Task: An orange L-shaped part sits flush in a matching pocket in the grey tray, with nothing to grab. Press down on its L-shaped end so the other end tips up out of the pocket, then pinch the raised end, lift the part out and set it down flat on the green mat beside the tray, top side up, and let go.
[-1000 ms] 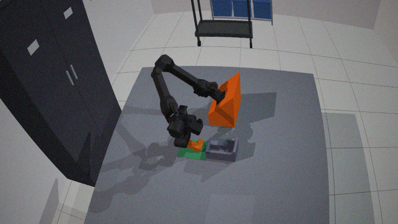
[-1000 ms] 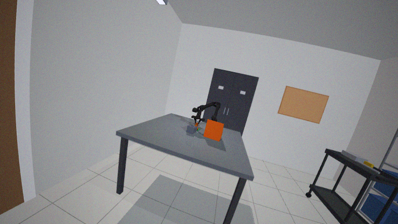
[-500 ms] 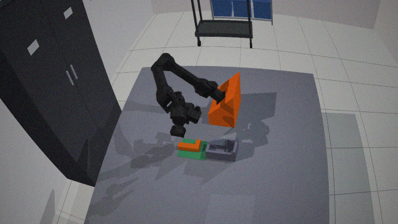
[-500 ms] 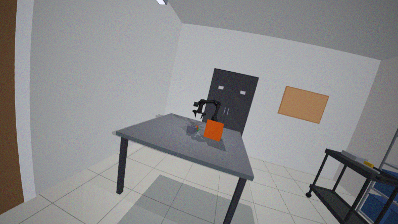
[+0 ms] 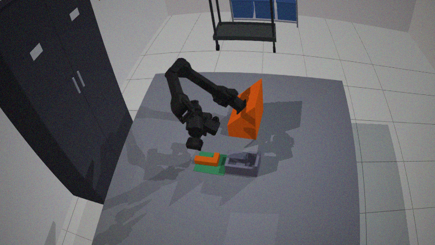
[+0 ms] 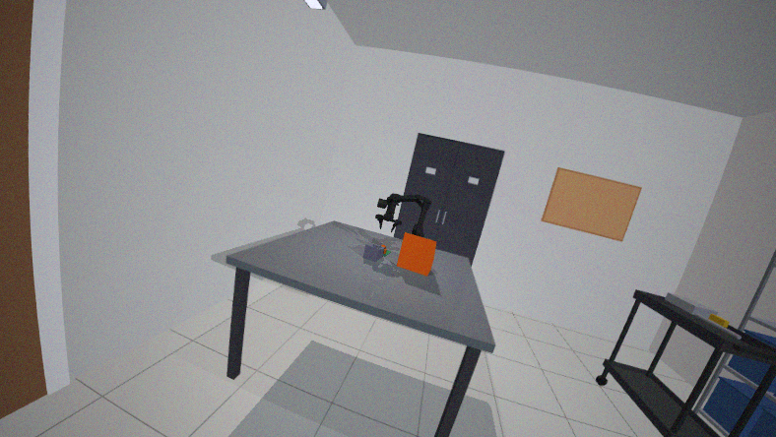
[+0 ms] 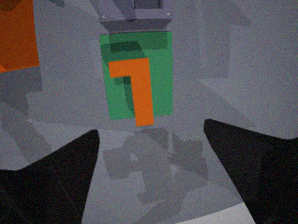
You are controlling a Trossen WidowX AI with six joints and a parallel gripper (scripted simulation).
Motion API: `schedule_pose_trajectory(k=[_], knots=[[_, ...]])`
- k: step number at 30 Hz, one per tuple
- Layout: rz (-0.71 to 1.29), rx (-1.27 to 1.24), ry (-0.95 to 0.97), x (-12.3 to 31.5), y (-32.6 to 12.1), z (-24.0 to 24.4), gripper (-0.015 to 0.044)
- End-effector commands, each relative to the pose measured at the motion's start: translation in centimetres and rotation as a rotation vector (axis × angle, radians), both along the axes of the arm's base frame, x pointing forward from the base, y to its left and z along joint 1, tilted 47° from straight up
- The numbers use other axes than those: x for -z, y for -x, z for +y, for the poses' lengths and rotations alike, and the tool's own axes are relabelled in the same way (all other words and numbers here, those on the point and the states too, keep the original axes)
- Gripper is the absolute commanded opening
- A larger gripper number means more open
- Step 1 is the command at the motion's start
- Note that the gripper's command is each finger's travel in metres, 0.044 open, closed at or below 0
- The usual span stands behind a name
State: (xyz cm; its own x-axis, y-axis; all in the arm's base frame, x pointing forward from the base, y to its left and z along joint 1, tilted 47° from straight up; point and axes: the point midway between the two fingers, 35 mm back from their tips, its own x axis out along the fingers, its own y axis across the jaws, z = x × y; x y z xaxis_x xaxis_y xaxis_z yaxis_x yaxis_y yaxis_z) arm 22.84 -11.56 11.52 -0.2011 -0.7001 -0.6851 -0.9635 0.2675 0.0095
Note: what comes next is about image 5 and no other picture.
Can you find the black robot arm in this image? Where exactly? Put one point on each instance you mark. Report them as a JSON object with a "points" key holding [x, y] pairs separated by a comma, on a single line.
{"points": [[180, 102]]}

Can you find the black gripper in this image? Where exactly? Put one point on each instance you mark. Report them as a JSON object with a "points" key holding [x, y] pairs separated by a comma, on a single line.
{"points": [[196, 143]]}

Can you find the orange l-shaped part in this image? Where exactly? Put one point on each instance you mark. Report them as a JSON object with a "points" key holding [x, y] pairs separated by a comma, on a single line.
{"points": [[209, 161]]}

